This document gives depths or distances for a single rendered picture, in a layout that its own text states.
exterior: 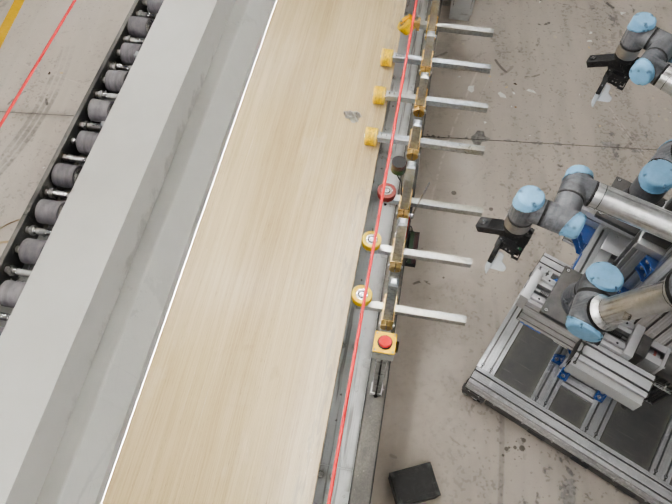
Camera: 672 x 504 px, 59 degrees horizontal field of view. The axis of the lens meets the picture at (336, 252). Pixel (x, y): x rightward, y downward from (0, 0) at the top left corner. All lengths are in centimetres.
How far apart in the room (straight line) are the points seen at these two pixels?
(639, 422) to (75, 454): 277
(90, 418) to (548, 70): 416
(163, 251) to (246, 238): 172
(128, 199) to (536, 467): 272
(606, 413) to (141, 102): 269
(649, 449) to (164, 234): 269
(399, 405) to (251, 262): 116
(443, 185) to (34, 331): 326
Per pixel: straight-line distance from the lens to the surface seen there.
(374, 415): 235
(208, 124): 82
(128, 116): 74
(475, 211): 259
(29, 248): 276
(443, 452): 307
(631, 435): 312
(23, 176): 421
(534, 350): 309
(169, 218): 74
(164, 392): 225
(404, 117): 319
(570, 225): 168
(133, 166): 69
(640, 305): 188
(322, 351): 220
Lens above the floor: 298
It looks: 61 degrees down
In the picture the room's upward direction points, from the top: 1 degrees counter-clockwise
